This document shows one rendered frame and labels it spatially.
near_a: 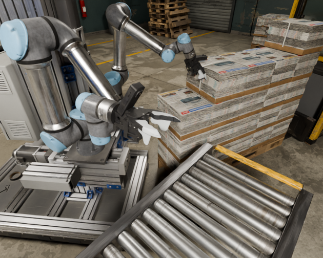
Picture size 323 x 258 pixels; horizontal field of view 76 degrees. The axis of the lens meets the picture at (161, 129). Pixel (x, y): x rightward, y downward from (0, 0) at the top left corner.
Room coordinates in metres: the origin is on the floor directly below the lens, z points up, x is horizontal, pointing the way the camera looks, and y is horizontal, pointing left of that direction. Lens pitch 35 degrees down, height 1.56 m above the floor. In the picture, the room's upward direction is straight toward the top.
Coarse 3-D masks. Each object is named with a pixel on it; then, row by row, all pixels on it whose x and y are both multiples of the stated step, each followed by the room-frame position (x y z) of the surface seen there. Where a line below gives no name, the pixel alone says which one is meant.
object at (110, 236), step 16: (208, 144) 0.93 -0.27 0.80; (192, 160) 0.79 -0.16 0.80; (176, 176) 0.69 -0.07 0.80; (160, 192) 0.59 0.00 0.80; (176, 192) 0.67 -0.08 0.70; (144, 208) 0.51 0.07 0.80; (112, 224) 0.44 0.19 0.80; (128, 224) 0.44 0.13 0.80; (96, 240) 0.38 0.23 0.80; (112, 240) 0.38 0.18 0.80; (80, 256) 0.33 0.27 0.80; (96, 256) 0.33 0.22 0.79
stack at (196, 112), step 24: (168, 96) 1.48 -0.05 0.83; (192, 96) 1.49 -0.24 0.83; (264, 96) 1.61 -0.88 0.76; (192, 120) 1.25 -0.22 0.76; (216, 120) 1.36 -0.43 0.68; (240, 120) 1.50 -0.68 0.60; (264, 120) 1.66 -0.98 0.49; (168, 144) 1.36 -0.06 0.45; (192, 144) 1.26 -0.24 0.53; (216, 144) 1.39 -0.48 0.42; (240, 144) 1.54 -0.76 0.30; (264, 144) 1.73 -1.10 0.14
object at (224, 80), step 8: (224, 64) 1.55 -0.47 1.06; (232, 64) 1.55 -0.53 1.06; (240, 64) 1.54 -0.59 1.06; (208, 72) 1.45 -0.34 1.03; (216, 72) 1.38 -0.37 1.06; (224, 72) 1.37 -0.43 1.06; (232, 72) 1.40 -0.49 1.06; (240, 72) 1.44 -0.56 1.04; (248, 72) 1.47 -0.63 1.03; (208, 80) 1.43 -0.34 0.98; (216, 80) 1.37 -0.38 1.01; (224, 80) 1.37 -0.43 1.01; (232, 80) 1.41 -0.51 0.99; (240, 80) 1.45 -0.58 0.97; (208, 88) 1.42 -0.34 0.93; (216, 88) 1.35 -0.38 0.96; (224, 88) 1.38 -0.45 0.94; (232, 88) 1.42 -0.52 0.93; (240, 88) 1.46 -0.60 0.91; (216, 96) 1.35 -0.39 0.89; (224, 96) 1.39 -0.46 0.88
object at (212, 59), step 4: (208, 56) 1.75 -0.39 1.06; (212, 56) 1.75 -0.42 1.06; (216, 56) 1.76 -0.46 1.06; (200, 60) 1.64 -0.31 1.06; (204, 60) 1.64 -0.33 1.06; (208, 60) 1.64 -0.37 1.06; (212, 60) 1.65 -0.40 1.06; (216, 60) 1.65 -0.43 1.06; (220, 60) 1.65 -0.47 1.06; (224, 60) 1.64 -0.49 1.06; (188, 72) 1.66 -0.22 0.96; (188, 76) 1.65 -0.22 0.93; (192, 76) 1.60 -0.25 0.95; (196, 76) 1.56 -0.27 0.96; (188, 80) 1.65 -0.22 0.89; (192, 80) 1.60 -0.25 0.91; (196, 80) 1.55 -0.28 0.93; (192, 84) 1.60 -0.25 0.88; (196, 84) 1.55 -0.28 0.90
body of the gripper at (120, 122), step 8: (112, 112) 0.55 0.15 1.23; (128, 112) 0.53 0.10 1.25; (136, 112) 0.54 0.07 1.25; (144, 112) 0.54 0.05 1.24; (112, 120) 0.55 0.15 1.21; (120, 120) 0.55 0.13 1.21; (120, 128) 0.56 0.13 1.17; (128, 128) 0.51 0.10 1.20; (136, 128) 0.50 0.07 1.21; (136, 136) 0.49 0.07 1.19
